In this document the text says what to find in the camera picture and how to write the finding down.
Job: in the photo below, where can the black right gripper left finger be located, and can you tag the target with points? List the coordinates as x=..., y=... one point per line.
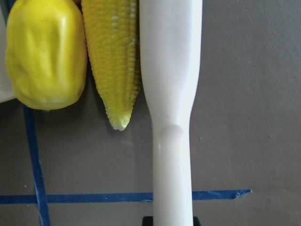
x=147, y=221

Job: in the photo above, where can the yellow toy corn cob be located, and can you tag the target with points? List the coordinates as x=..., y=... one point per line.
x=112, y=34

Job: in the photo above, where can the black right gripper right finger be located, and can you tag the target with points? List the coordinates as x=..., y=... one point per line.
x=196, y=221

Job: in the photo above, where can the beige plastic dustpan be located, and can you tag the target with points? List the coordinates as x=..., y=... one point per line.
x=6, y=92

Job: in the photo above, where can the beige hand brush black bristles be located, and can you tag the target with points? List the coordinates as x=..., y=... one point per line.
x=170, y=48

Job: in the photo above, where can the yellow toy bell pepper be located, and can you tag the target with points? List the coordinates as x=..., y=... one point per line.
x=46, y=56

